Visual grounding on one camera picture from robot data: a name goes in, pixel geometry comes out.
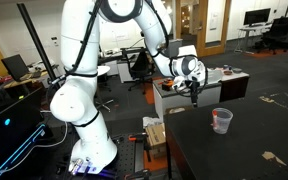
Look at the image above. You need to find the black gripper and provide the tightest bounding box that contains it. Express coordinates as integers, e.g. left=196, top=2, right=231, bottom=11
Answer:
left=187, top=79, right=202, bottom=108

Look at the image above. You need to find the red and white marker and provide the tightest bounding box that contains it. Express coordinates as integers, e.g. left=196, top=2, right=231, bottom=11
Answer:
left=211, top=110, right=219, bottom=131

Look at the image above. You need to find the clear plastic cup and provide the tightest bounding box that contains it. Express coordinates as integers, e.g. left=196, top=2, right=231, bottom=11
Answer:
left=211, top=107, right=234, bottom=135

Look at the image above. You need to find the paper label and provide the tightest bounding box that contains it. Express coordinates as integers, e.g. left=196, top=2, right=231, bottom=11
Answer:
left=168, top=106, right=187, bottom=115

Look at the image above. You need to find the cluttered grey cart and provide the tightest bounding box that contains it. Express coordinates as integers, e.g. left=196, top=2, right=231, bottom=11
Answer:
left=152, top=78, right=223, bottom=121

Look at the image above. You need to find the orange power drill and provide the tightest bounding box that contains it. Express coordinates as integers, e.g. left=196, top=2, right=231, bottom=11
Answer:
left=161, top=78, right=175, bottom=91

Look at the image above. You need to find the dark brown cabinet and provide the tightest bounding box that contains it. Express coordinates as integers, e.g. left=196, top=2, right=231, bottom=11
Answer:
left=218, top=68, right=251, bottom=103

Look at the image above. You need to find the crumpled white paper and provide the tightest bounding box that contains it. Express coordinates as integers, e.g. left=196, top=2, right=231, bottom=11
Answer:
left=142, top=115, right=165, bottom=129

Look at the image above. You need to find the printed cardboard box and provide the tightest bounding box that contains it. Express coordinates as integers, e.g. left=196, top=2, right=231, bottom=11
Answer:
left=144, top=122, right=168, bottom=160

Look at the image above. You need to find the orange black clamp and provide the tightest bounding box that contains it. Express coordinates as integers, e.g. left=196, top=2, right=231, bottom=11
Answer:
left=127, top=132, right=149, bottom=143
left=123, top=169, right=152, bottom=180

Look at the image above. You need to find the white paper sign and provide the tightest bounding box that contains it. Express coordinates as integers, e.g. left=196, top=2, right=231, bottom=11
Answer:
left=208, top=13, right=218, bottom=31

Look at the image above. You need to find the white standing desk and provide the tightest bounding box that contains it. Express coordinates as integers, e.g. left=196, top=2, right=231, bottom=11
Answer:
left=238, top=23, right=272, bottom=54

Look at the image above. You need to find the tan tape scrap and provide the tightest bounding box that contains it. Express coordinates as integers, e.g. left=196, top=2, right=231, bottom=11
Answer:
left=262, top=150, right=288, bottom=167

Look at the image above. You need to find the round white table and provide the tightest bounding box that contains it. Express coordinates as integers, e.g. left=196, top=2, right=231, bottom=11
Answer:
left=95, top=65, right=115, bottom=112

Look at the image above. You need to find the black wide monitor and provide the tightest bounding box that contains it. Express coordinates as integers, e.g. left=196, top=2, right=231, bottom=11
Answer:
left=243, top=8, right=272, bottom=28

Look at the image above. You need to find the black mesh office chair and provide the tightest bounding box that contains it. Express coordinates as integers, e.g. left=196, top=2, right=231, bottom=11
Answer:
left=255, top=16, right=288, bottom=56

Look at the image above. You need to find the wooden desk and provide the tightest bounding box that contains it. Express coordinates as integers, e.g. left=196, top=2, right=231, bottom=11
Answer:
left=3, top=71, right=50, bottom=89

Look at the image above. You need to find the black laptop screen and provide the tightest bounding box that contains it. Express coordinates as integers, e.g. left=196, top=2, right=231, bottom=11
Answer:
left=1, top=54, right=30, bottom=82

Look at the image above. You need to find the black control box blue light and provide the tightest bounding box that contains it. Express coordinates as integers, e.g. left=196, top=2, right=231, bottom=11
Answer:
left=0, top=88, right=53, bottom=180

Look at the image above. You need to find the wooden door frame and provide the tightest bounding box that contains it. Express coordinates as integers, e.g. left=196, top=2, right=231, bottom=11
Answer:
left=175, top=0, right=232, bottom=61

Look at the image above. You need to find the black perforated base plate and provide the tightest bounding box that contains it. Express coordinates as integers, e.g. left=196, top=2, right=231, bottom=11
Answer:
left=43, top=133, right=145, bottom=180

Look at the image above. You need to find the white cable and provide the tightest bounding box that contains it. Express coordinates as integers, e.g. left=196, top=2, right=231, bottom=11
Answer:
left=0, top=121, right=68, bottom=174

